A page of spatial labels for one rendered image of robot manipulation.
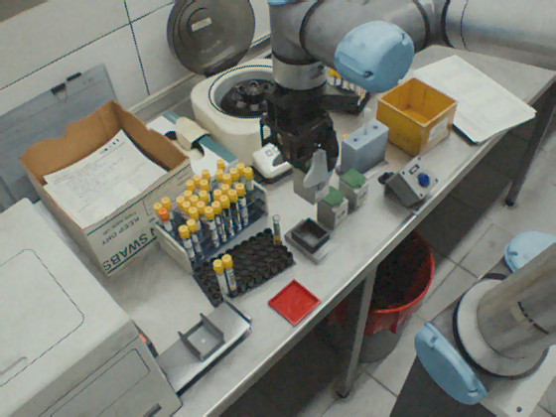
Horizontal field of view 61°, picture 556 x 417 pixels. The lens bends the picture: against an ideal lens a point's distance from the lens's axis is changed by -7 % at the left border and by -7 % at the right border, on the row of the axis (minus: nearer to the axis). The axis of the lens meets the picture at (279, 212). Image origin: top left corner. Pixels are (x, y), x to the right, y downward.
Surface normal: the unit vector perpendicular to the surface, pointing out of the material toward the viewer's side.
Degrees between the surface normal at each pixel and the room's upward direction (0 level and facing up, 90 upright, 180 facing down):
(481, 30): 86
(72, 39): 90
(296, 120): 90
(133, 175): 1
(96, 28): 90
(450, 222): 0
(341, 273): 0
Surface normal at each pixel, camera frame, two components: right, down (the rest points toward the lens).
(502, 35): -0.82, 0.41
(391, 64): 0.60, 0.59
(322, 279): -0.04, -0.65
